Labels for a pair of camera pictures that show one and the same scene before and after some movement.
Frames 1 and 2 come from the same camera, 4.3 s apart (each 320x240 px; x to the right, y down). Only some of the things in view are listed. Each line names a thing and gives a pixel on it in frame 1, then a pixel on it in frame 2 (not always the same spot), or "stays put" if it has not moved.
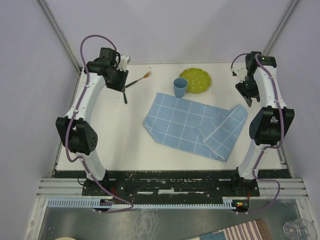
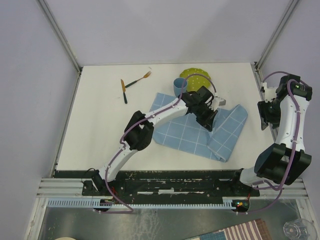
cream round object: [65, 238] stays put
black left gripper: [120, 86] → [208, 122]
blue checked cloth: [194, 127] stays put
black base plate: [171, 184] stays put
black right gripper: [246, 94] → [265, 117]
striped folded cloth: [255, 229] stays put
